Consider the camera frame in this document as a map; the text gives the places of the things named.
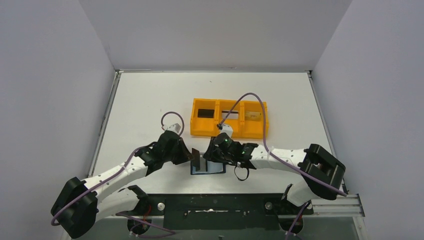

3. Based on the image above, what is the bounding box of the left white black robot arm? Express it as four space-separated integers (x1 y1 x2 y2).
50 130 194 239

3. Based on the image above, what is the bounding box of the black VIP credit card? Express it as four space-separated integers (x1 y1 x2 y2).
191 148 208 172

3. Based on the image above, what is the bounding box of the orange three-compartment tray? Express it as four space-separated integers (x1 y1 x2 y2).
190 98 269 139

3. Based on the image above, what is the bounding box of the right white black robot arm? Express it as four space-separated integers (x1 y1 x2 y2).
203 133 346 214

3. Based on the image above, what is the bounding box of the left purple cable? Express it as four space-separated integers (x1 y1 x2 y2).
50 111 185 239

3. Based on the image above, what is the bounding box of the blue leather card holder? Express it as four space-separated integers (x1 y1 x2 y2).
190 158 226 175

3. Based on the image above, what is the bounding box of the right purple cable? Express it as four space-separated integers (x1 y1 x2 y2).
216 92 348 198

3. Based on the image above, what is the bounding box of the aluminium frame rail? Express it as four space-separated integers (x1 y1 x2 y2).
310 194 365 218

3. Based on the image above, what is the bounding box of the gold credit card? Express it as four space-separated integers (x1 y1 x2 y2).
244 111 262 122

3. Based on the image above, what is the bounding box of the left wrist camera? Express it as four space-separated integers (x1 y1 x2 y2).
162 123 182 135

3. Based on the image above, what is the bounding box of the purple cable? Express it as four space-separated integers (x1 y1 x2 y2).
50 111 185 239
216 92 348 198

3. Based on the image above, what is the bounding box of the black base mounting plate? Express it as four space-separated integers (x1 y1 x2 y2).
130 193 301 231

